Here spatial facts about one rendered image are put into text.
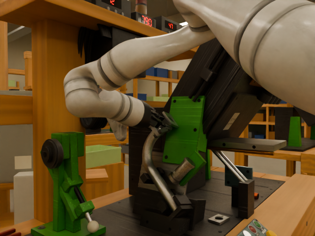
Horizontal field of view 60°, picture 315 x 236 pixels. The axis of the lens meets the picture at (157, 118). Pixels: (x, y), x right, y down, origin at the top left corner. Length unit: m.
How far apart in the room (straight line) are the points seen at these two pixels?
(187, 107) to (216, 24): 0.50
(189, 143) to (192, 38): 0.39
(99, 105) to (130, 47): 0.14
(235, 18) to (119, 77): 0.27
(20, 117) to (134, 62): 0.52
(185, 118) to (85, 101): 0.36
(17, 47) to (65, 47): 10.46
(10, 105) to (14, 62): 10.32
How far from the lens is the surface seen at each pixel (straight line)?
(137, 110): 0.68
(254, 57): 0.29
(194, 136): 0.80
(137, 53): 0.51
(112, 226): 0.84
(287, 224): 0.92
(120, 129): 0.71
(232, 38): 0.33
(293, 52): 0.27
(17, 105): 0.94
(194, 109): 0.82
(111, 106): 0.62
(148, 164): 0.83
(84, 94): 0.57
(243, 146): 0.87
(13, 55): 11.28
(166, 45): 0.51
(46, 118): 0.89
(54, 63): 0.90
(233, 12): 0.34
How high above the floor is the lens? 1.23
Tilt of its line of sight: 2 degrees down
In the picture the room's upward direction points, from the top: straight up
